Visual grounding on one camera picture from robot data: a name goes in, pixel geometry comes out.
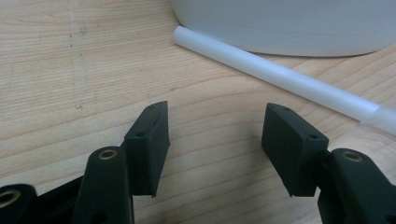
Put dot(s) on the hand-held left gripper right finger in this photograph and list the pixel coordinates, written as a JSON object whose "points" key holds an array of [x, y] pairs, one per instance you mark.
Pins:
{"points": [[289, 152]]}

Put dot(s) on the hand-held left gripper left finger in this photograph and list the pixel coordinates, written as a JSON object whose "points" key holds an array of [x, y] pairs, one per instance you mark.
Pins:
{"points": [[149, 149]]}

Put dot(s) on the white plastic tube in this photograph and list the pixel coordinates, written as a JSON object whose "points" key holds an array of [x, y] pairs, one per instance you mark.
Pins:
{"points": [[280, 76]]}

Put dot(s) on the grey pedal trash bin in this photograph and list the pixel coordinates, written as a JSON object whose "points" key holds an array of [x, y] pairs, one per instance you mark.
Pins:
{"points": [[289, 25]]}

